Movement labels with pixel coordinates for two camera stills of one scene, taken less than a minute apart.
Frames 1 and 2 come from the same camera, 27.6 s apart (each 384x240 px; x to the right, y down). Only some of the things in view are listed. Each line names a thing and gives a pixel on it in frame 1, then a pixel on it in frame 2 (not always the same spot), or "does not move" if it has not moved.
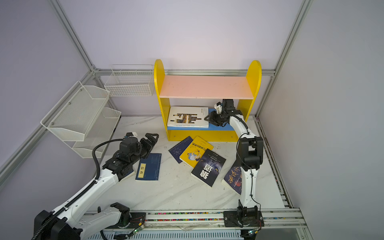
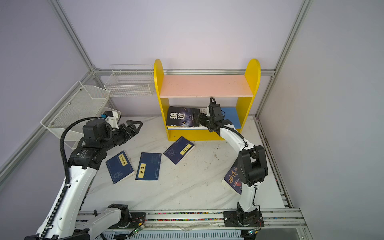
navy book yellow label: [148, 168] does not move
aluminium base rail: [214, 220] does not move
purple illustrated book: [233, 180] does not move
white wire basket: [130, 80] does not move
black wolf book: [208, 167] to [185, 117]
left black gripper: [148, 145] to [126, 132]
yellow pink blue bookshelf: [243, 88] does not move
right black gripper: [212, 118] to [202, 117]
